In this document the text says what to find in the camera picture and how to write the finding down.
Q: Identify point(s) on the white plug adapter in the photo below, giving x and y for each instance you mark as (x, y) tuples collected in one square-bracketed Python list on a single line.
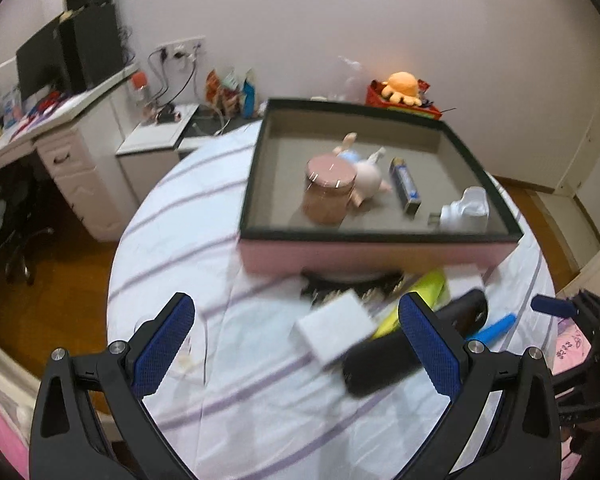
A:
[(460, 210)]

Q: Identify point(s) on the red snack bag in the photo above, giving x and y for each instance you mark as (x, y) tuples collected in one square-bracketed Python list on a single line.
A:
[(214, 87)]

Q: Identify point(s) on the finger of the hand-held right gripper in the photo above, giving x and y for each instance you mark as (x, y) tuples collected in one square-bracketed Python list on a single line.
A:
[(550, 305)]

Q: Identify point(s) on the orange plush octopus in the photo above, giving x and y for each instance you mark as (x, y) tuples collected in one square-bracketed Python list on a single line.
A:
[(402, 87)]

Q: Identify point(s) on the blue snack bag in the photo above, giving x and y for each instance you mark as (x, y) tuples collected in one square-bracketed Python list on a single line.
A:
[(249, 97)]

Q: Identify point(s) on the white low cabinet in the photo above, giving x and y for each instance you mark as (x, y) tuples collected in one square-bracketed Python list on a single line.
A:
[(150, 145)]

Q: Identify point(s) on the blue highlighter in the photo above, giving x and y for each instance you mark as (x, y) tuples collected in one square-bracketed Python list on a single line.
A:
[(495, 330)]

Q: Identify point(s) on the rose gold jar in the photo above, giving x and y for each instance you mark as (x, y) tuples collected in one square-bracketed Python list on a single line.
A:
[(330, 190)]

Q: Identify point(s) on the small blue gold box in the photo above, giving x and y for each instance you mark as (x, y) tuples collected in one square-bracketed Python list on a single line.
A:
[(405, 185)]

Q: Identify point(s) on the small black device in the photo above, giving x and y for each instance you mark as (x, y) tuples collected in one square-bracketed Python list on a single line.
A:
[(167, 114)]

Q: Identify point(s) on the white wall socket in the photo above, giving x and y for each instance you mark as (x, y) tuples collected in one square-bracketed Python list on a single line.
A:
[(180, 47)]

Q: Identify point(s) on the black glasses case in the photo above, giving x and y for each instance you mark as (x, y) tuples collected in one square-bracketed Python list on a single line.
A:
[(380, 365)]

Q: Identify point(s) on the blue white box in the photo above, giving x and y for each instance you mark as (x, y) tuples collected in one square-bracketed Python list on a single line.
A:
[(7, 105)]

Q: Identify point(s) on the red booklets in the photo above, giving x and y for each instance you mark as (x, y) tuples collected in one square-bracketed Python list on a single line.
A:
[(42, 107)]

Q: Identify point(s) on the red storage box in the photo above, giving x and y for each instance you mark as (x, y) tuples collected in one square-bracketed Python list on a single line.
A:
[(380, 97)]

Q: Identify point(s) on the black speaker tower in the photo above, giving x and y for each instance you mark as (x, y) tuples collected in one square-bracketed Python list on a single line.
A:
[(92, 47)]

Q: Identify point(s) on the pink box with black rim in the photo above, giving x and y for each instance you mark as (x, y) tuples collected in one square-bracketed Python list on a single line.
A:
[(380, 260)]

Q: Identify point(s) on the yellow highlighter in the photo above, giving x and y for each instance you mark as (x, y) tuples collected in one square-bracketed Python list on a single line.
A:
[(420, 292)]

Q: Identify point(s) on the clear bottle with red cap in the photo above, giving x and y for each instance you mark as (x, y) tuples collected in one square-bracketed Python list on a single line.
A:
[(140, 90)]

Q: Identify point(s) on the black monitor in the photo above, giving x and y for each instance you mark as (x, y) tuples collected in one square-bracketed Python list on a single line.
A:
[(42, 65)]

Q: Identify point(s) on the pink printed blanket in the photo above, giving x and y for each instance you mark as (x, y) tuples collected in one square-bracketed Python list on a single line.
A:
[(570, 350)]

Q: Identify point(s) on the clear plastic bag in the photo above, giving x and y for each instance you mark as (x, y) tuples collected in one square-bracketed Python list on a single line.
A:
[(350, 77)]

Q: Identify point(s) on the black office chair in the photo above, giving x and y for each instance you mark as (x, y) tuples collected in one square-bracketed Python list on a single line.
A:
[(15, 240)]

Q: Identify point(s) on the dark top low cabinet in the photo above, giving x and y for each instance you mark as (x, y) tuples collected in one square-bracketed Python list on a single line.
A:
[(205, 130)]

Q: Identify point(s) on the white desk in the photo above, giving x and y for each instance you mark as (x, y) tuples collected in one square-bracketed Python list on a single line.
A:
[(75, 170)]

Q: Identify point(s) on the white charger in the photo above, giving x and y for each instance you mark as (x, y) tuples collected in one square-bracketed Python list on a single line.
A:
[(467, 282)]

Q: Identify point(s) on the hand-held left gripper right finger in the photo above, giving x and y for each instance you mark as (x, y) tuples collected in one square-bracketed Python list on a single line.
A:
[(430, 350)]

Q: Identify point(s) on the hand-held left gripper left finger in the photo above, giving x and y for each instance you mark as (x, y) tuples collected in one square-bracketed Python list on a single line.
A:
[(162, 350)]

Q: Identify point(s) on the white door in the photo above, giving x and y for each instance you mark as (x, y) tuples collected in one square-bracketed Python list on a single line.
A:
[(590, 135)]

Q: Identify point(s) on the pig doll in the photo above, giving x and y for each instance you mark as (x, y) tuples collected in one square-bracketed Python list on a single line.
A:
[(367, 175)]

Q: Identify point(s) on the small white box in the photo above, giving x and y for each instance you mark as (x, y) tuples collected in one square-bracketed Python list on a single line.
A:
[(332, 330)]

